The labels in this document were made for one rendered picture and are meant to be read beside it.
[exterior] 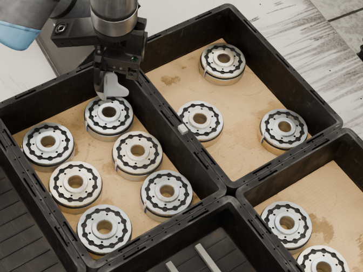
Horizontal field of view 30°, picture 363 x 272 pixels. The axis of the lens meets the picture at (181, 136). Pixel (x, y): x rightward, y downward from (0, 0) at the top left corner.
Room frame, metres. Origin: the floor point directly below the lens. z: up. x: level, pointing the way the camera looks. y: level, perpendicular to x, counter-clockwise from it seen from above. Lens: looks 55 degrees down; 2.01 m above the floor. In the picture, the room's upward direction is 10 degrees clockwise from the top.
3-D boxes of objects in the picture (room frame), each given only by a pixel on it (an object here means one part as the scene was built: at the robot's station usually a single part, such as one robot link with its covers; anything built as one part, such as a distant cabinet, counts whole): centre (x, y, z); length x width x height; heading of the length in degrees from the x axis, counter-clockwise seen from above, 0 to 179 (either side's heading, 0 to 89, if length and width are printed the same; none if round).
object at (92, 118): (0.82, 0.16, 0.86); 0.10 x 0.10 x 0.01
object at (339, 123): (0.89, -0.08, 0.92); 0.40 x 0.30 x 0.02; 43
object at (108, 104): (0.82, 0.16, 0.86); 0.05 x 0.05 x 0.01
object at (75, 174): (0.64, 0.19, 0.86); 0.05 x 0.05 x 0.01
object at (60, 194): (0.64, 0.19, 0.86); 0.10 x 0.10 x 0.01
